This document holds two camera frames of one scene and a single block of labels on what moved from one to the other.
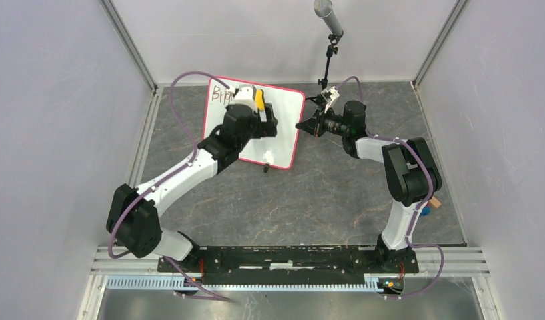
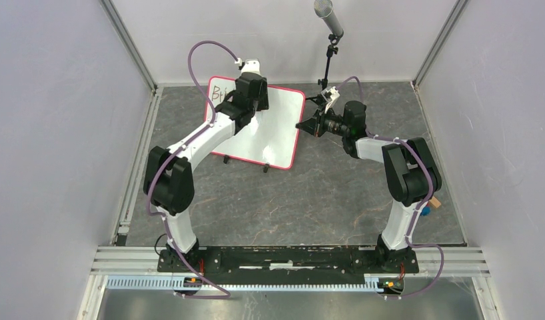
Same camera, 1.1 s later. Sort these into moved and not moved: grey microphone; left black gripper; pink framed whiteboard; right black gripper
Moved: left black gripper
Not moved: right black gripper; pink framed whiteboard; grey microphone
